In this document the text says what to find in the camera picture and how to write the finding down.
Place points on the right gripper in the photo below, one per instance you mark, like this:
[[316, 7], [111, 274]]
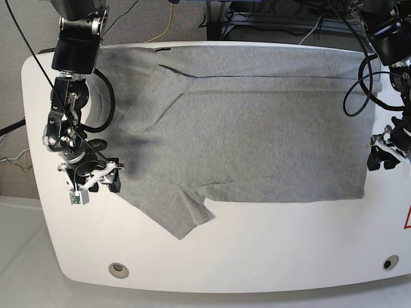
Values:
[[89, 173]]

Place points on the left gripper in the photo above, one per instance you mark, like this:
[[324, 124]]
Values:
[[391, 147]]

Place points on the grey T-shirt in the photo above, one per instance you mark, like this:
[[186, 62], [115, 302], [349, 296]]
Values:
[[239, 124]]

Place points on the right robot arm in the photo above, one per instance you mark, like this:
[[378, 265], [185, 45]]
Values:
[[81, 32]]

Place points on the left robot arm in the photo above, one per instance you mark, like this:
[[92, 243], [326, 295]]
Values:
[[386, 25]]

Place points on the red triangle sticker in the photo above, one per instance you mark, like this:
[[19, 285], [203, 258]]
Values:
[[407, 224]]

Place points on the left table grommet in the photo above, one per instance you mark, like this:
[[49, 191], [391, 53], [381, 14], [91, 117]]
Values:
[[118, 270]]

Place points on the table grommet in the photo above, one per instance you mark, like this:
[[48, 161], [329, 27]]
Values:
[[390, 262], [118, 270]]

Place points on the right table grommet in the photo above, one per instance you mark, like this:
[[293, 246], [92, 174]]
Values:
[[390, 262]]

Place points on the black table leg base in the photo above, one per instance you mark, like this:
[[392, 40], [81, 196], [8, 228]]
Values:
[[214, 30]]

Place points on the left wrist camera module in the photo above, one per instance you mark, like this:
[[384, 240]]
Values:
[[79, 197]]

